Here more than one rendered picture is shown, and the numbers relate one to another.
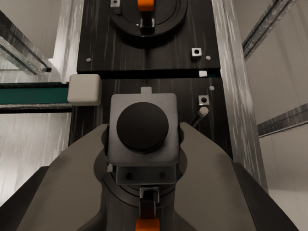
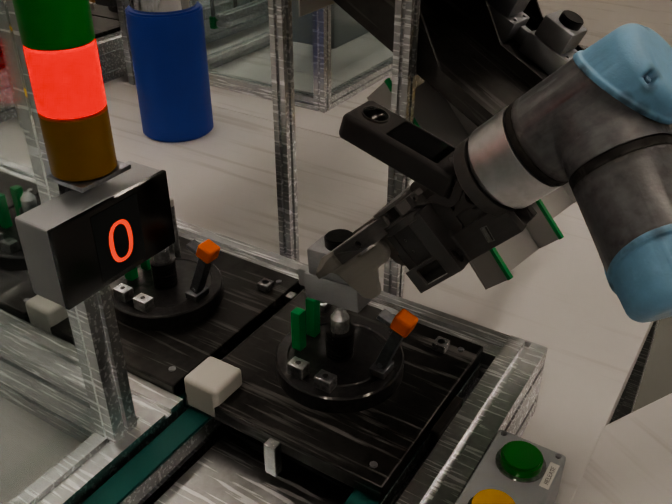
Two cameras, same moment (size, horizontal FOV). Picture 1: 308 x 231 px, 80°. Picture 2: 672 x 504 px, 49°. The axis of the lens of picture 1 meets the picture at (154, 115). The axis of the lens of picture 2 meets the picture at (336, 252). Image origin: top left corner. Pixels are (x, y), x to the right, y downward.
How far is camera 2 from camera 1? 68 cm
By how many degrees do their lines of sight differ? 50
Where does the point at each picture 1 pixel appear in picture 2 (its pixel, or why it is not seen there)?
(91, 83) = (217, 364)
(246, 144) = (393, 306)
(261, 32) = (292, 236)
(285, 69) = not seen: hidden behind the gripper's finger
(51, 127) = (200, 489)
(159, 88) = (274, 329)
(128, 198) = (372, 387)
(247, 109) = not seen: hidden behind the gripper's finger
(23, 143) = not seen: outside the picture
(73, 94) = (213, 383)
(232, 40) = (275, 260)
